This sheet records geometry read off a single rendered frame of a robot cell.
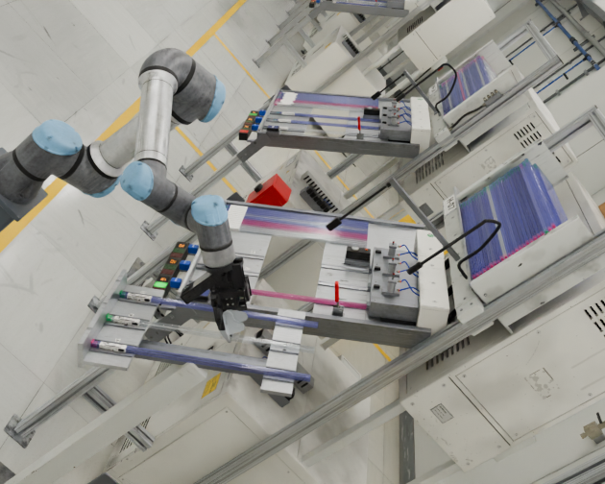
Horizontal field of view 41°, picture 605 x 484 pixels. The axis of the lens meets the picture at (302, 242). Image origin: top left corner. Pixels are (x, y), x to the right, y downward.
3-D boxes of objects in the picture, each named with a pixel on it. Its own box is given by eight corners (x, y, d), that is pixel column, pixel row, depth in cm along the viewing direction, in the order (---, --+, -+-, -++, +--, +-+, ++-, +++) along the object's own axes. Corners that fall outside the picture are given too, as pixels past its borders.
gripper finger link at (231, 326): (247, 347, 189) (240, 312, 185) (222, 349, 190) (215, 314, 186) (249, 340, 192) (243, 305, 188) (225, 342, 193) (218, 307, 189)
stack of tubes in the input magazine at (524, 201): (471, 278, 215) (559, 223, 206) (458, 203, 261) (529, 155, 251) (498, 311, 219) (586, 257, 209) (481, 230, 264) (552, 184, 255)
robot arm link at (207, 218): (210, 189, 182) (231, 198, 176) (219, 232, 187) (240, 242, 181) (181, 201, 178) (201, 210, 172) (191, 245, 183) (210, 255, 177)
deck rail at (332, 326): (175, 317, 226) (175, 298, 224) (177, 313, 228) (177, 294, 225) (427, 350, 223) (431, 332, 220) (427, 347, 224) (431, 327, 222)
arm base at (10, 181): (-23, 170, 215) (0, 149, 212) (4, 153, 229) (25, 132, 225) (18, 212, 219) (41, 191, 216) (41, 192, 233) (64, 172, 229)
